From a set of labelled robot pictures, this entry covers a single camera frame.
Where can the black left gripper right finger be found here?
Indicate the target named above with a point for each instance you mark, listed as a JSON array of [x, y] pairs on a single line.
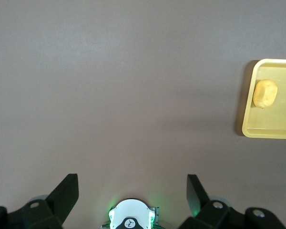
[[205, 210]]

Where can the yellow plastic tray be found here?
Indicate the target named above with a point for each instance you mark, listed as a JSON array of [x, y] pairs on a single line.
[[283, 119]]

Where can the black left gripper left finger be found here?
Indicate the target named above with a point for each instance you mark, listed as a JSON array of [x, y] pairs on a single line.
[[57, 205]]

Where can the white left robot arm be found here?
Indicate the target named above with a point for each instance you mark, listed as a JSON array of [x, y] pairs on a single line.
[[131, 212]]

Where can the yellow potato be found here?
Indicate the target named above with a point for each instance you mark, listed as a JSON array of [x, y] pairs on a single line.
[[265, 93]]

